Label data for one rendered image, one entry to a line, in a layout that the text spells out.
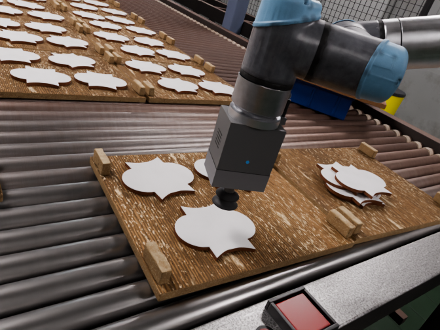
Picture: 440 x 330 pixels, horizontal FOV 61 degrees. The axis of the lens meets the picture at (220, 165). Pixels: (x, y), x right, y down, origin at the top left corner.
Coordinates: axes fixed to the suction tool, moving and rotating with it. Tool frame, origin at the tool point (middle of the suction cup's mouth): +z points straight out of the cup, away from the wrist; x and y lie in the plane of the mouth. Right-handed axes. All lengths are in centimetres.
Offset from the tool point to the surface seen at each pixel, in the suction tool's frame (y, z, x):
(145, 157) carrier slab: 11.0, 5.9, -21.8
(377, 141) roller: -76, 8, -60
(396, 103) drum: -255, 41, -260
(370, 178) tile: -43.4, 2.6, -20.0
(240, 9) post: -56, -10, -209
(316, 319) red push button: -11.8, 6.6, 16.9
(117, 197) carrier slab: 16.2, 5.9, -6.8
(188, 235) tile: 5.2, 5.1, 2.7
